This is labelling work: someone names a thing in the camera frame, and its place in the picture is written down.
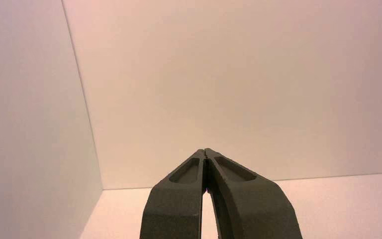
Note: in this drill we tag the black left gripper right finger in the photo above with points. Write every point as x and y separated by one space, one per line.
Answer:
253 211

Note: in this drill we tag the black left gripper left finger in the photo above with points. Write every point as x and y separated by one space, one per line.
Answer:
174 211

